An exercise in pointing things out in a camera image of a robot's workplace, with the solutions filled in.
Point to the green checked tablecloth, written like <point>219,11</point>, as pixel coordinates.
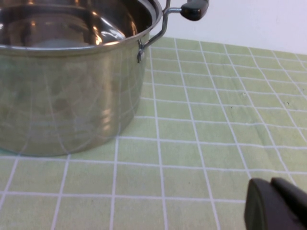
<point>192,143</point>

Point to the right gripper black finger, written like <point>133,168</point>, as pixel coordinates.
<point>275,208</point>

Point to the stainless steel pot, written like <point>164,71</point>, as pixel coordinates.
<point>72,95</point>

